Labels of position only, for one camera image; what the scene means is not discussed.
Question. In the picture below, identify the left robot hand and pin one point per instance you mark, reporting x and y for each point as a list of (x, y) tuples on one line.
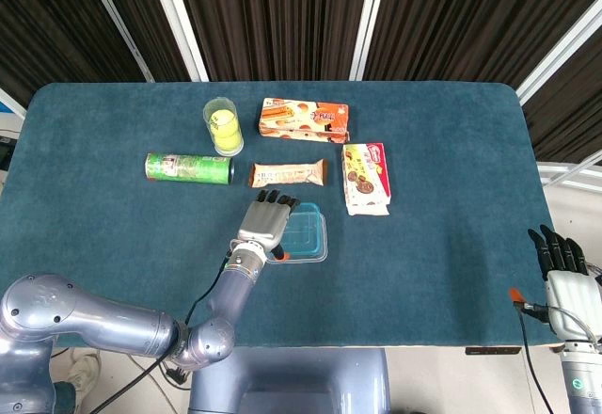
[(263, 223)]

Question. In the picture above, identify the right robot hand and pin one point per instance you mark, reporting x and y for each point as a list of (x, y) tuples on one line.
[(576, 301)]

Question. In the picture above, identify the blue plastic container lid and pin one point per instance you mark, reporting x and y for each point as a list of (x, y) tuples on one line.
[(308, 233)]

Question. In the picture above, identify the clear plastic food container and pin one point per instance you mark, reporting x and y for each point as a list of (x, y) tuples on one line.
[(310, 259)]

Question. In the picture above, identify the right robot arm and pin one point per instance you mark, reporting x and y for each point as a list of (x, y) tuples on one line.
[(583, 381)]

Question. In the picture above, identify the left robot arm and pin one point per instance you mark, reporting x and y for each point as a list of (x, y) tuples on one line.
[(117, 324)]

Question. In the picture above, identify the beige snack bar wrapper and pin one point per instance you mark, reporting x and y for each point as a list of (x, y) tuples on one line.
[(287, 174)]

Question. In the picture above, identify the yellow tennis ball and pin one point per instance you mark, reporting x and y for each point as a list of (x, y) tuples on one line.
[(223, 120), (230, 143)]

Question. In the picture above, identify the green chips can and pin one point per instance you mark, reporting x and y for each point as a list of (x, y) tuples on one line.
[(188, 168)]

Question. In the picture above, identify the long orange biscuit box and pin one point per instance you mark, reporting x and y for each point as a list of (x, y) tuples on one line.
[(305, 120)]

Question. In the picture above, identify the red white cookie box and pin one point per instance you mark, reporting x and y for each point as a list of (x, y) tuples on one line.
[(367, 179)]

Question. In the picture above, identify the clear tennis ball tube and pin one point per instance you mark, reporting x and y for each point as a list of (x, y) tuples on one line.
[(209, 108)]

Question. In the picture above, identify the teal tablecloth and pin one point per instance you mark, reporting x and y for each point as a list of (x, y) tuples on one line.
[(376, 291)]

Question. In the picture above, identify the blue-grey robot torso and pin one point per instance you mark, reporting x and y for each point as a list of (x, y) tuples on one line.
[(291, 381)]

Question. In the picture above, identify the black power plug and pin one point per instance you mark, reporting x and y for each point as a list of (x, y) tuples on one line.
[(176, 375)]

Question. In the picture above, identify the dark brown pleated curtain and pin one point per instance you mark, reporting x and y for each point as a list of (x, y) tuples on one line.
[(282, 19)]

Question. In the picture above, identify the white frame rails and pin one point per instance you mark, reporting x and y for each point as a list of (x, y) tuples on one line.
[(550, 169)]

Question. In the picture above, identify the white frame post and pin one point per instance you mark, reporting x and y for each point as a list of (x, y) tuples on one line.
[(369, 21), (177, 21), (559, 56)]

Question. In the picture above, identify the thin grey frame post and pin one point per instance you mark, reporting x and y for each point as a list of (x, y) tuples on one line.
[(117, 21)]

